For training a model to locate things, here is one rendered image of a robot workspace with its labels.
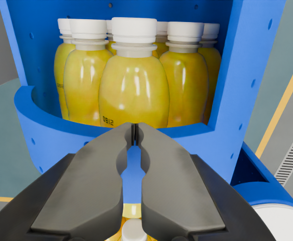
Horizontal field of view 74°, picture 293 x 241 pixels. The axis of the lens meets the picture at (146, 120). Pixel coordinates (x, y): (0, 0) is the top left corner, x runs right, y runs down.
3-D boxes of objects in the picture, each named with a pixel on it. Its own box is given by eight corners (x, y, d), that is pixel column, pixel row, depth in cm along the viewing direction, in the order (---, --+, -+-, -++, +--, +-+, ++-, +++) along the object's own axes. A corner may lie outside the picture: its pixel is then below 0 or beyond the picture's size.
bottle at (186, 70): (154, 190, 27) (163, 46, 18) (143, 158, 33) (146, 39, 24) (200, 183, 28) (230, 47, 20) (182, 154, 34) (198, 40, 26)
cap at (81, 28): (114, 42, 23) (113, 25, 22) (91, 45, 20) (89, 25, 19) (89, 40, 24) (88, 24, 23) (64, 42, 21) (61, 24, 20)
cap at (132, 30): (133, 43, 20) (133, 24, 19) (164, 47, 18) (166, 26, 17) (103, 46, 17) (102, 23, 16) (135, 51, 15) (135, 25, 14)
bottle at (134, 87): (133, 168, 30) (132, 39, 22) (170, 191, 26) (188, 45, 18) (96, 195, 25) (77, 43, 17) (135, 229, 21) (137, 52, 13)
